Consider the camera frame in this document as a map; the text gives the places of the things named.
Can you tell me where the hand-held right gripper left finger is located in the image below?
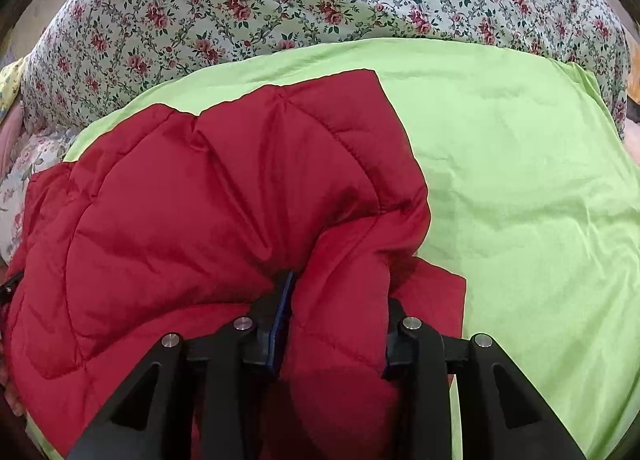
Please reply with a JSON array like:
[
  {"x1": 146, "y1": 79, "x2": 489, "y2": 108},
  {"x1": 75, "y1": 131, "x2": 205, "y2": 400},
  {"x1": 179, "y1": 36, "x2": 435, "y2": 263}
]
[{"x1": 65, "y1": 270, "x2": 297, "y2": 460}]

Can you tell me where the pale pink blanket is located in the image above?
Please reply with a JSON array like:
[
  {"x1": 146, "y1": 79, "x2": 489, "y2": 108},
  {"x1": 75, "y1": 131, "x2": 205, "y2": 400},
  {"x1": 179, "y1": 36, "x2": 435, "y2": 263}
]
[{"x1": 622, "y1": 120, "x2": 640, "y2": 155}]

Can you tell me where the pink cloth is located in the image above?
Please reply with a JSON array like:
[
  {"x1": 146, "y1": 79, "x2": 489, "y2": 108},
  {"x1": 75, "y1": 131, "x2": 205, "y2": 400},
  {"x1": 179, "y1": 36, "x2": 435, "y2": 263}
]
[{"x1": 0, "y1": 102, "x2": 28, "y2": 181}]

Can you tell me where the light green bed sheet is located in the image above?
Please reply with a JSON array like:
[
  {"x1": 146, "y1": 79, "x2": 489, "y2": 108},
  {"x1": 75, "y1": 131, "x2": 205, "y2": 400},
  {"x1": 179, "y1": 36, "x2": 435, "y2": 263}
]
[{"x1": 25, "y1": 38, "x2": 640, "y2": 460}]

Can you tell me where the red quilted puffer coat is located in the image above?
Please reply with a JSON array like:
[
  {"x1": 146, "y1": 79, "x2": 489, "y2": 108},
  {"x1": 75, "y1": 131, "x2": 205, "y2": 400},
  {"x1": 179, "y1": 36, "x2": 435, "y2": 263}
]
[{"x1": 2, "y1": 68, "x2": 468, "y2": 460}]

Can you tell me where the ruffled floral pillow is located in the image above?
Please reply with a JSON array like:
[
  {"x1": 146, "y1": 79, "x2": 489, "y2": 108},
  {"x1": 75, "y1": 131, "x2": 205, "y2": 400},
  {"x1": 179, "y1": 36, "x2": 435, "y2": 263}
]
[{"x1": 0, "y1": 127, "x2": 81, "y2": 265}]

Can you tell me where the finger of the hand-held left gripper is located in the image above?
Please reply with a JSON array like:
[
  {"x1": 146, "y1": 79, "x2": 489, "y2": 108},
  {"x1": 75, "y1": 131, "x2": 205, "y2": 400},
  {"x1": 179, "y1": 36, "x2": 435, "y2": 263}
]
[{"x1": 0, "y1": 271, "x2": 24, "y2": 297}]

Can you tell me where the yellow floral cloth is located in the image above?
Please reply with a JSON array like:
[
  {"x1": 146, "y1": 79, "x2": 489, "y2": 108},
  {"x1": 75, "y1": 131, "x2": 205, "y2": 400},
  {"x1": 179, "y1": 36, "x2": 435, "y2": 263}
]
[{"x1": 0, "y1": 57, "x2": 28, "y2": 115}]

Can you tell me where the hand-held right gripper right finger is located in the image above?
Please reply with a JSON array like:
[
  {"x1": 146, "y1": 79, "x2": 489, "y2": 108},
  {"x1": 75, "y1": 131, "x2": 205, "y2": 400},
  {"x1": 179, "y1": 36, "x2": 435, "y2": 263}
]
[{"x1": 382, "y1": 297, "x2": 586, "y2": 460}]

